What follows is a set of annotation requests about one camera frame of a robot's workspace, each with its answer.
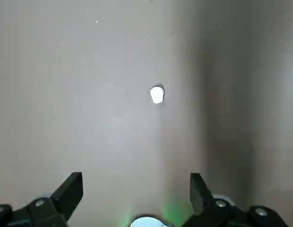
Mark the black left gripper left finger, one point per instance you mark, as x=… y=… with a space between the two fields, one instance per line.
x=61 y=201

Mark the white modeling clay piece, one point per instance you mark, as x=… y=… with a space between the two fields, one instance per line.
x=157 y=95

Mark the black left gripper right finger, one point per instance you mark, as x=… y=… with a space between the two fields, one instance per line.
x=200 y=201

